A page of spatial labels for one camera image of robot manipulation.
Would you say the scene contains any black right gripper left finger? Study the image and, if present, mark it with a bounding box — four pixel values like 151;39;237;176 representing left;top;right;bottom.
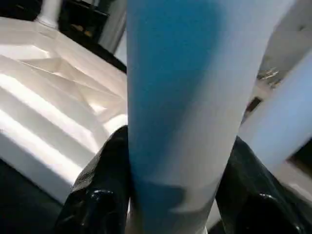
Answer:
53;125;131;234

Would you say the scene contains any white plastic table top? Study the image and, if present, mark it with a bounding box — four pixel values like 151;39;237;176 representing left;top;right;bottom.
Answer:
0;16;312;230

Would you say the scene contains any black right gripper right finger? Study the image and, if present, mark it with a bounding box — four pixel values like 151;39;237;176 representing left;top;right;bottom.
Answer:
216;136;312;234

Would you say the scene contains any white plastic table leg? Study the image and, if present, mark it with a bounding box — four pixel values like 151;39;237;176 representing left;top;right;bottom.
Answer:
126;0;295;234
35;0;63;29
238;49;312;174

